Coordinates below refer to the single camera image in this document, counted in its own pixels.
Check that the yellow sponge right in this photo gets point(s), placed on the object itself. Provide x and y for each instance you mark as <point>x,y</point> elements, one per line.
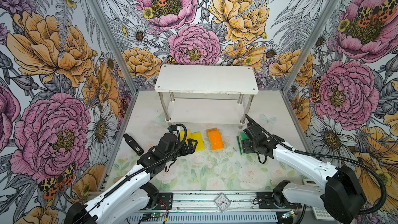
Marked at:
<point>198,137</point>

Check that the white calculator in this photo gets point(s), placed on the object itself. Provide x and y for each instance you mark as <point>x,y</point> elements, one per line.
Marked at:
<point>319,213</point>

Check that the yellow sponge top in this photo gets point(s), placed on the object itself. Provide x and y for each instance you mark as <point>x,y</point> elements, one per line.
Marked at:
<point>187,135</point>

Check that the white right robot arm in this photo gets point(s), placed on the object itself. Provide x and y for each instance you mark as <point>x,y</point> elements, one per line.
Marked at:
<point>336,189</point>

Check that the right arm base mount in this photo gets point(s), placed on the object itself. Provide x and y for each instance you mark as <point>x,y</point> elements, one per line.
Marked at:
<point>274,199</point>

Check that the yellow sponge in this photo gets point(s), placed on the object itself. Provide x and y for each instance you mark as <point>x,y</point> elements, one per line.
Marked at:
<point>198,137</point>
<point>187,135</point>

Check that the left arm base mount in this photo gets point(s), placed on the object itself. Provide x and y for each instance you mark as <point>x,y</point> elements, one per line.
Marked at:
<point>160,200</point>

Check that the white two-tier metal shelf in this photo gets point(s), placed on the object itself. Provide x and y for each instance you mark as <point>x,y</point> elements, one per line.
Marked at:
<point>206,94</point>

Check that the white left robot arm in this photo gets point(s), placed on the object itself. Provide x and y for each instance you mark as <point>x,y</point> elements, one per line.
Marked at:
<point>134,191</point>

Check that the small white clock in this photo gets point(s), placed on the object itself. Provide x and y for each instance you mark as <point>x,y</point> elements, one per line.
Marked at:
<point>222,202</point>

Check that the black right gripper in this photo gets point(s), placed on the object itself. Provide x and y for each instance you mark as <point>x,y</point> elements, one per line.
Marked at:
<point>245,148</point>

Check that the orange sponge front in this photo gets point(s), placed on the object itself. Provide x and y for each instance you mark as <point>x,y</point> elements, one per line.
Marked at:
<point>215,139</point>

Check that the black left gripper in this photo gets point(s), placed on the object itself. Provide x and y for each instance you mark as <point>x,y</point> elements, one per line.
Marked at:
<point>191,150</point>

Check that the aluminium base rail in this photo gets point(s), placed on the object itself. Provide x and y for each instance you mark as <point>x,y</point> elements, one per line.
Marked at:
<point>198,207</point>

